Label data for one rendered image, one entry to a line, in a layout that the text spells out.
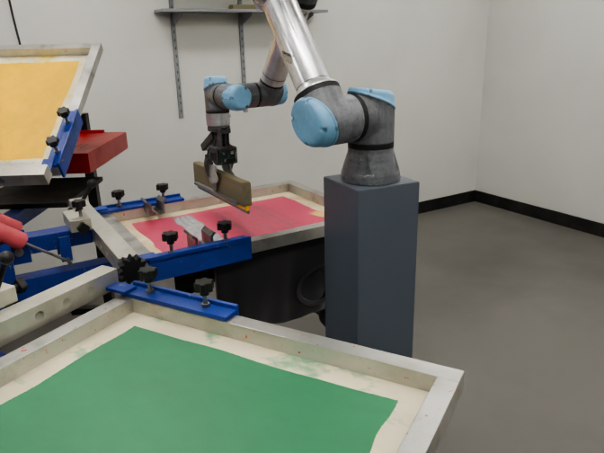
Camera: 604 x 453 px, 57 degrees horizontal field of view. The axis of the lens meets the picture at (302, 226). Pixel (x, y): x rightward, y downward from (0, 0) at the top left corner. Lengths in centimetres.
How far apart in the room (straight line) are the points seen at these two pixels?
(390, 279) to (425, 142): 377
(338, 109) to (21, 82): 168
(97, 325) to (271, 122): 311
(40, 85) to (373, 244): 168
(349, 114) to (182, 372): 67
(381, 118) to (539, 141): 395
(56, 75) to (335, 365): 193
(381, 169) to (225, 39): 277
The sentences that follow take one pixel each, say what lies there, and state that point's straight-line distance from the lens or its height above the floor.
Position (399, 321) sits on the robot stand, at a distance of 155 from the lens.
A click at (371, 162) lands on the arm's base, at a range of 139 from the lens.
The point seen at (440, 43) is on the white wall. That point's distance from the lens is 519.
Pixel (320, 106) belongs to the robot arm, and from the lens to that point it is 127.
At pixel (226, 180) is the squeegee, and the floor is 113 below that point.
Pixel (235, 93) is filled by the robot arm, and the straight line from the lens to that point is 167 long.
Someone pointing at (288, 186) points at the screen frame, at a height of 98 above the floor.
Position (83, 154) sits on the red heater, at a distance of 262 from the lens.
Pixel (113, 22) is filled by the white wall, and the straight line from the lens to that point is 380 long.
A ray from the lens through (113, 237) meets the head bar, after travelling 163.
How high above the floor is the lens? 154
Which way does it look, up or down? 18 degrees down
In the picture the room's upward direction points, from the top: 2 degrees counter-clockwise
